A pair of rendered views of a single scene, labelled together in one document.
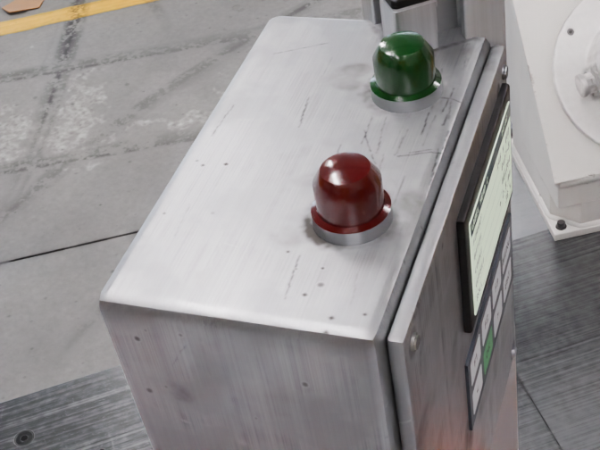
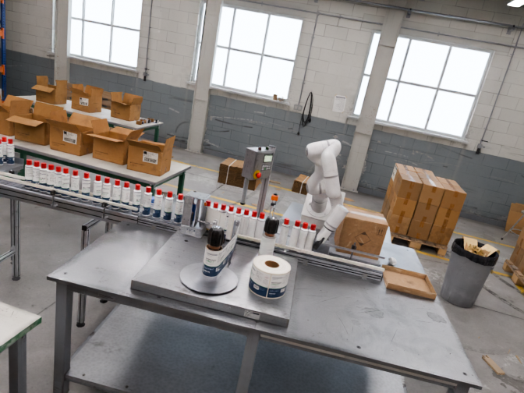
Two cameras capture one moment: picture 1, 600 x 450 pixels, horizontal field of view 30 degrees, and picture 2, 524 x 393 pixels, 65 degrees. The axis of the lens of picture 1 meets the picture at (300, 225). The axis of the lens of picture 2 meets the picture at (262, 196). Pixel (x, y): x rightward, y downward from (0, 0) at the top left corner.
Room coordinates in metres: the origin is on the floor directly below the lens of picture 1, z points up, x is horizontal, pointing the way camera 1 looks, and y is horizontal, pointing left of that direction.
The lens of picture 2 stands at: (-2.17, -0.70, 2.01)
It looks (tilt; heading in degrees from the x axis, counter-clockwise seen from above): 18 degrees down; 14
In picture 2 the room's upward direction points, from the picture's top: 11 degrees clockwise
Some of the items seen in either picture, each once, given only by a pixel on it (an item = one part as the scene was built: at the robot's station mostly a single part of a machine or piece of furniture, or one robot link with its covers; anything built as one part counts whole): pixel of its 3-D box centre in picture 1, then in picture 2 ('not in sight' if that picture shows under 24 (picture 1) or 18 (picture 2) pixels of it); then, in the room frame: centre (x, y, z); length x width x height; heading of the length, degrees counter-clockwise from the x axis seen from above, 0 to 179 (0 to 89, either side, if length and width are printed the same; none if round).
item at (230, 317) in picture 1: (354, 330); (258, 163); (0.31, -0.01, 1.38); 0.17 x 0.10 x 0.19; 154
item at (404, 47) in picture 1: (404, 65); not in sight; (0.34, -0.05, 1.49); 0.03 x 0.03 x 0.02
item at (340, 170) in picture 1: (348, 191); not in sight; (0.27, -0.02, 1.49); 0.03 x 0.03 x 0.02
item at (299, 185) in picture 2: not in sight; (313, 186); (4.71, 0.14, 0.11); 0.65 x 0.54 x 0.22; 90
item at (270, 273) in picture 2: not in sight; (269, 276); (-0.28, -0.35, 0.95); 0.20 x 0.20 x 0.14
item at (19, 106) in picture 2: not in sight; (4, 114); (1.24, 3.10, 0.97); 0.45 x 0.40 x 0.37; 5
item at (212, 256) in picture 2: not in sight; (213, 253); (-0.37, -0.06, 1.04); 0.09 x 0.09 x 0.29
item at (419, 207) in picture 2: not in sight; (418, 205); (3.94, -1.50, 0.45); 1.20 x 0.84 x 0.89; 5
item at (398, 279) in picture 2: not in sight; (407, 281); (0.40, -1.12, 0.85); 0.30 x 0.26 x 0.04; 99
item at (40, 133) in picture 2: not in sight; (35, 123); (1.22, 2.67, 0.97); 0.44 x 0.38 x 0.37; 8
